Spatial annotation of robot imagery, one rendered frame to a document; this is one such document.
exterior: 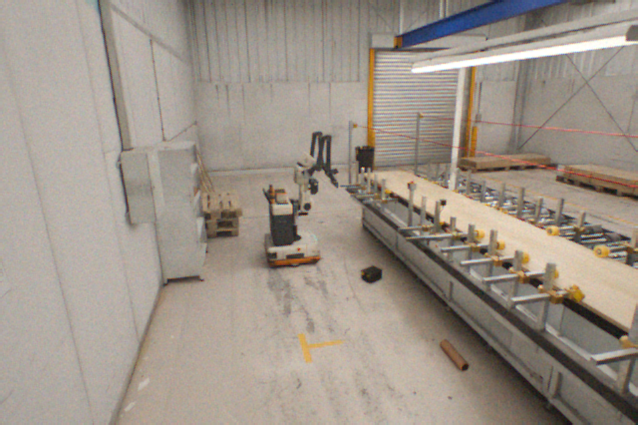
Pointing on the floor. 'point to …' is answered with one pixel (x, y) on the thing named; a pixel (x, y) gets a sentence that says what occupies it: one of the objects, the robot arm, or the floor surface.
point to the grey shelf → (180, 212)
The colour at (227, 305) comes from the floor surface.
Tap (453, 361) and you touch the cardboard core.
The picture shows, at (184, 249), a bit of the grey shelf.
